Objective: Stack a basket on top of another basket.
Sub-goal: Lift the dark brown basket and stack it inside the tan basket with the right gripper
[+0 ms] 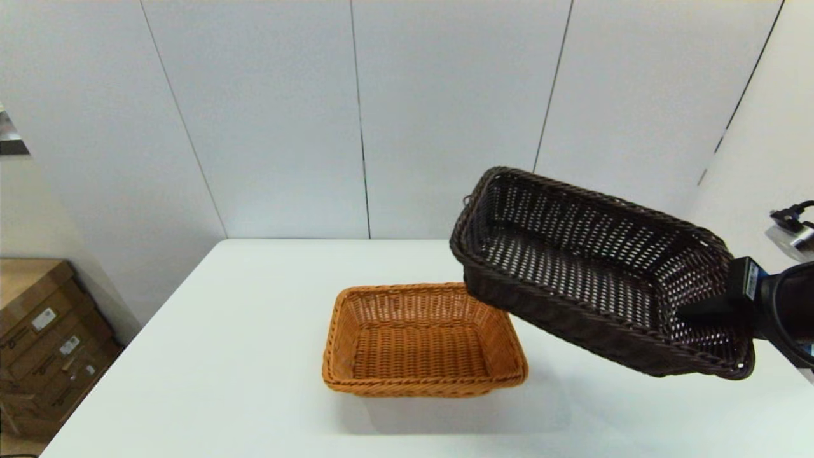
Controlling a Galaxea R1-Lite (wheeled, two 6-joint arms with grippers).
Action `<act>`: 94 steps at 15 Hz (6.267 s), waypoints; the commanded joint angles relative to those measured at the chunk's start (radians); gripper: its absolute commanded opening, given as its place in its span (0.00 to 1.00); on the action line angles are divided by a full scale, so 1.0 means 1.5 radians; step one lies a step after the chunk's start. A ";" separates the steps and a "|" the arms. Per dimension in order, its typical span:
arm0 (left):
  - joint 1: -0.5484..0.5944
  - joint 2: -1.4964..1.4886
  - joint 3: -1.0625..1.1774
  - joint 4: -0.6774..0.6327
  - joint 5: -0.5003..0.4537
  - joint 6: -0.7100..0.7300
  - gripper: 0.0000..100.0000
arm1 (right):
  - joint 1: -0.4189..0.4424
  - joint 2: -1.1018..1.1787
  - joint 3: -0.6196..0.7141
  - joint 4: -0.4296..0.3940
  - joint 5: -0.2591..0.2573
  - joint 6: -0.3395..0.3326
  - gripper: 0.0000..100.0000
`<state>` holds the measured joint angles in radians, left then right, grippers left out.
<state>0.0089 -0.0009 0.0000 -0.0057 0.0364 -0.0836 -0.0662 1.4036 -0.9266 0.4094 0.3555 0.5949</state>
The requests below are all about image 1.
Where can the dark metal window ledge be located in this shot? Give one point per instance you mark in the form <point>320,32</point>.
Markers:
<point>11,143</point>

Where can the dark brown wicker basket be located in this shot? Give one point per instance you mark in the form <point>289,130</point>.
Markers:
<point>572,273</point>

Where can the cardboard box with white label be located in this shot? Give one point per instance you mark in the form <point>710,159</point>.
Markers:
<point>25,286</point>
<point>44,407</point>
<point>38,356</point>

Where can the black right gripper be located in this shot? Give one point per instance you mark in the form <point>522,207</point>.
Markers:
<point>788,305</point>

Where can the orange wicker basket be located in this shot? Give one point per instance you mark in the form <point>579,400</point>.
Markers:
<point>413,350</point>

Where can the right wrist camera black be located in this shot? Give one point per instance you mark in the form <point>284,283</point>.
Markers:
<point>795,235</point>

